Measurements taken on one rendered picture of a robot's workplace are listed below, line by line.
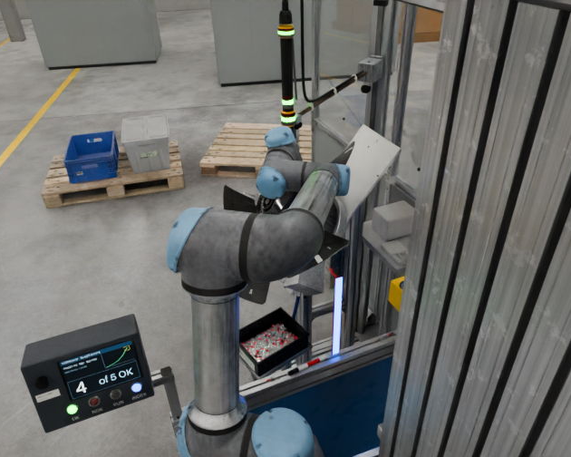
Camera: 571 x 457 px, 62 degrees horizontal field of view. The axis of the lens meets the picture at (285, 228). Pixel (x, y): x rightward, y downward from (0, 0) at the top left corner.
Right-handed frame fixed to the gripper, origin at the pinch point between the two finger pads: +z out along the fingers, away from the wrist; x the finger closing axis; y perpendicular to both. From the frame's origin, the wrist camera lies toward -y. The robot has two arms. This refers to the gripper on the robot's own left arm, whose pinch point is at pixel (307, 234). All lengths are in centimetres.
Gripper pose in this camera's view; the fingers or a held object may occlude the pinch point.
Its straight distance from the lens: 141.3
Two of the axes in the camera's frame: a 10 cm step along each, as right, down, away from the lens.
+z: 3.0, 7.1, 6.4
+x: -3.8, -5.3, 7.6
